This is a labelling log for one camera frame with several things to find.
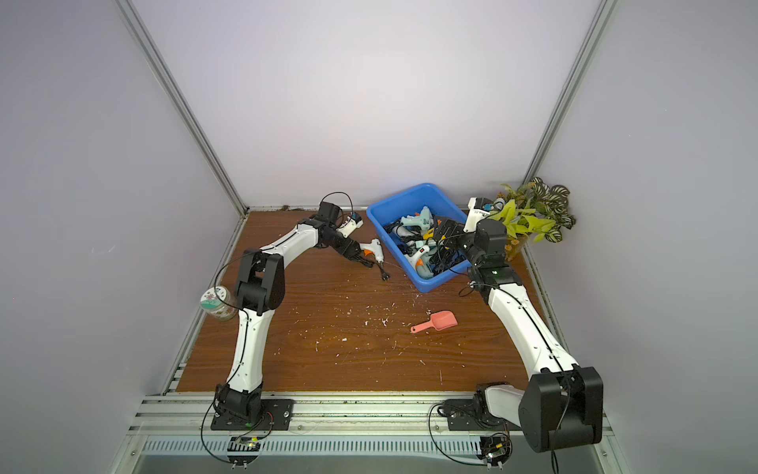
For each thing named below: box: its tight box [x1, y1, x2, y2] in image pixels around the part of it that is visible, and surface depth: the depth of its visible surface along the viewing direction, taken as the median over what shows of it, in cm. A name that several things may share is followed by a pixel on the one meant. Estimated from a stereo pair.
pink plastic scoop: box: [410, 310, 459, 334], surface depth 90 cm
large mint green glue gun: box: [415, 262, 435, 280], surface depth 99 cm
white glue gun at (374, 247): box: [359, 238, 384, 263], surface depth 108 cm
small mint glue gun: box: [400, 205, 434, 233], surface depth 108 cm
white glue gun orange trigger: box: [405, 244, 431, 271], surface depth 99 cm
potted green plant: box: [489, 176, 578, 279], surface depth 91 cm
